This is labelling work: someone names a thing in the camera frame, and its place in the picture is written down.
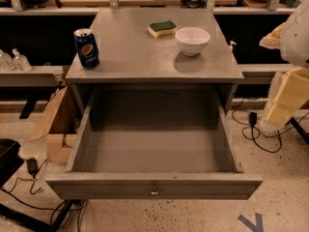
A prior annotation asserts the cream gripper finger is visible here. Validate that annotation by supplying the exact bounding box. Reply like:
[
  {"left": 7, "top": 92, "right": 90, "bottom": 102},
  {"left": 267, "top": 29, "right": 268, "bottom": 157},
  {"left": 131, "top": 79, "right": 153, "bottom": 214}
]
[
  {"left": 259, "top": 22, "right": 285, "bottom": 49},
  {"left": 261, "top": 67, "right": 309, "bottom": 129}
]

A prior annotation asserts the blue pepsi can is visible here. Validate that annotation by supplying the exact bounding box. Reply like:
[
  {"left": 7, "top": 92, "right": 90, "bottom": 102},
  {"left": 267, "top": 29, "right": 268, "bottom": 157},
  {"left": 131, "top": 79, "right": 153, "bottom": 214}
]
[{"left": 73, "top": 28, "right": 99, "bottom": 69}]

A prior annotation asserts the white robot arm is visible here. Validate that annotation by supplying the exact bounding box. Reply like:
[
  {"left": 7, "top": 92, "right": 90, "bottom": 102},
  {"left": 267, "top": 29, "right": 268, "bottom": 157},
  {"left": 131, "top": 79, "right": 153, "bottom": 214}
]
[{"left": 260, "top": 0, "right": 309, "bottom": 131}]

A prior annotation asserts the open grey top drawer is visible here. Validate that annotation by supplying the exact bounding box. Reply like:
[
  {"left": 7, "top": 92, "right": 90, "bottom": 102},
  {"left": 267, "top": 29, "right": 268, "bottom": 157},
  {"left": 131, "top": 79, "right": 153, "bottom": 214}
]
[{"left": 46, "top": 91, "right": 263, "bottom": 199}]

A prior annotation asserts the small white pump bottle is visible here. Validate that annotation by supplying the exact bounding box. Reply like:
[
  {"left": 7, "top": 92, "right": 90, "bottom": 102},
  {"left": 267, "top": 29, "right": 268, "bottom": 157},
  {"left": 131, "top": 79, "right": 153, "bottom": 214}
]
[{"left": 229, "top": 41, "right": 237, "bottom": 52}]

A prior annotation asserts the black power adapter right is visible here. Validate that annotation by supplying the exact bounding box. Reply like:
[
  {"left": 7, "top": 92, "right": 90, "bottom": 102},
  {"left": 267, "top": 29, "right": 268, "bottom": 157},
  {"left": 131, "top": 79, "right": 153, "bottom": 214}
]
[{"left": 249, "top": 112, "right": 257, "bottom": 127}]

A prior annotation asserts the black power adapter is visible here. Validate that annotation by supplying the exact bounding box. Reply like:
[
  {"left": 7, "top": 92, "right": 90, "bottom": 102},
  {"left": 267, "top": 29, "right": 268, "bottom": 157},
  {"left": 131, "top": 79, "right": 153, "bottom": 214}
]
[
  {"left": 249, "top": 112, "right": 257, "bottom": 127},
  {"left": 26, "top": 158, "right": 39, "bottom": 178}
]

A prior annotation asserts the white bowl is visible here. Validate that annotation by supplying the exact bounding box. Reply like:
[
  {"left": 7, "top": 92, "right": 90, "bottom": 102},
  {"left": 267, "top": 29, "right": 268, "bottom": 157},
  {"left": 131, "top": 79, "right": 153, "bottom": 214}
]
[{"left": 175, "top": 27, "right": 211, "bottom": 56}]

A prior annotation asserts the green yellow sponge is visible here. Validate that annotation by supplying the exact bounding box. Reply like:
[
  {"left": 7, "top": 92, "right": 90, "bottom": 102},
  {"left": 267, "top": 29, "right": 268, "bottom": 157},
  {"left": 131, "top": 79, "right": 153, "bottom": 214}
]
[{"left": 148, "top": 20, "right": 177, "bottom": 38}]

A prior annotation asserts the grey cabinet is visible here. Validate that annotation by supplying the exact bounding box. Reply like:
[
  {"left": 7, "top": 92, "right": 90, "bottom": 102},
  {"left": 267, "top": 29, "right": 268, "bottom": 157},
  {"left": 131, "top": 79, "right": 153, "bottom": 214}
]
[{"left": 67, "top": 8, "right": 243, "bottom": 109}]

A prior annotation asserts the cardboard box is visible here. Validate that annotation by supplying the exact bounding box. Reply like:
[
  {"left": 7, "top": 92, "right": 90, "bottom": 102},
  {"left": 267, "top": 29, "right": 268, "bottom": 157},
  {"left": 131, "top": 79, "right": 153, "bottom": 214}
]
[{"left": 29, "top": 86, "right": 81, "bottom": 164}]

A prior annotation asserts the clear sanitizer bottle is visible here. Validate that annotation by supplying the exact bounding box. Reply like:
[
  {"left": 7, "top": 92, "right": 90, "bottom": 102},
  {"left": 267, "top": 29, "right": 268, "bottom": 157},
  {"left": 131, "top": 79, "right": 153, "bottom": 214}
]
[
  {"left": 0, "top": 49, "right": 15, "bottom": 71},
  {"left": 13, "top": 48, "right": 32, "bottom": 72}
]

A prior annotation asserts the black power adapter left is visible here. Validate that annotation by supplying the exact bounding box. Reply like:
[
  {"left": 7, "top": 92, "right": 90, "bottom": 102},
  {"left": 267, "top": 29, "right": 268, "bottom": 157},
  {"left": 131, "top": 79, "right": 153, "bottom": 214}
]
[{"left": 26, "top": 158, "right": 39, "bottom": 178}]

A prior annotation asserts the black bin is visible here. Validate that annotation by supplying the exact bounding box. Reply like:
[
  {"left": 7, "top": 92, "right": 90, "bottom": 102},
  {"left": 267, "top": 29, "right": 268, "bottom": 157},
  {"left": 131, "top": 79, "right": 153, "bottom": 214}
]
[{"left": 0, "top": 138, "right": 24, "bottom": 188}]

